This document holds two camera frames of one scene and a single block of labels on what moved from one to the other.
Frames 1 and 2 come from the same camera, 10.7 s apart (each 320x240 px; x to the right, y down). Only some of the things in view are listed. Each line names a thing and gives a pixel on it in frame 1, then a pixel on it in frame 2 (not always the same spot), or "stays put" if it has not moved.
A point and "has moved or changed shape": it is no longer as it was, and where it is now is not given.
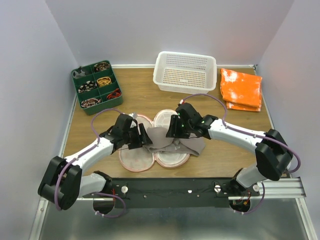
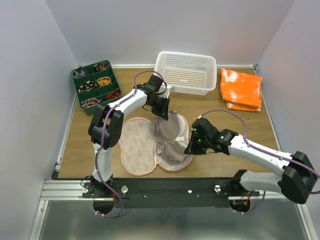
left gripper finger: (145, 139) to (162, 107)
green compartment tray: (97, 87) stays put
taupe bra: (193, 145) has moved or changed shape
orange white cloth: (241, 91) stays put
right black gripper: (174, 121) to (191, 148)
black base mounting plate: (169, 193) stays put
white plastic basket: (184, 73) stays put
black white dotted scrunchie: (87, 86) stays put
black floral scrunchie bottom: (90, 102) stays put
